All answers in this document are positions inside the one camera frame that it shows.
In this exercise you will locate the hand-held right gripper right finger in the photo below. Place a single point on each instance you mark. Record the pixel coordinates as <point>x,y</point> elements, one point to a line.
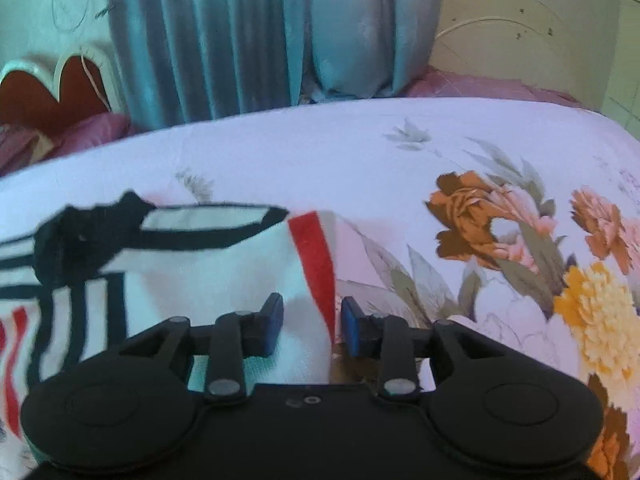
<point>350,330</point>

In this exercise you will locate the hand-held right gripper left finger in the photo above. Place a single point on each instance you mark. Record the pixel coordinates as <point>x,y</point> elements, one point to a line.
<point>272,327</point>

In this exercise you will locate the black red striped white garment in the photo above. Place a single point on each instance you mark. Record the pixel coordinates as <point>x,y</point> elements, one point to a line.
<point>200,270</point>

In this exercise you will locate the floral bed sheet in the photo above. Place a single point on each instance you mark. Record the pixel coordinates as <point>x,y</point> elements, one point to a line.
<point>350,160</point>

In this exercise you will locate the purple pillow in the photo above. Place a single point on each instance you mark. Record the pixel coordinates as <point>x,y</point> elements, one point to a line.
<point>95,127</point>

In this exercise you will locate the pink cloth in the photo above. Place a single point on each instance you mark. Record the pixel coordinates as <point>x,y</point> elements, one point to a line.
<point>475,85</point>

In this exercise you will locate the blue curtain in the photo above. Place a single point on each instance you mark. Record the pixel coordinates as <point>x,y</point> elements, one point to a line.
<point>225,35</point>

